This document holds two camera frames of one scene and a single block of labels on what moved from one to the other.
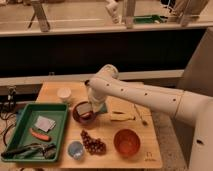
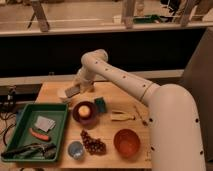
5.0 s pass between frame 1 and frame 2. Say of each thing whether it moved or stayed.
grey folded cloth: stayed
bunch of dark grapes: stayed
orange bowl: stayed
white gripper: moved
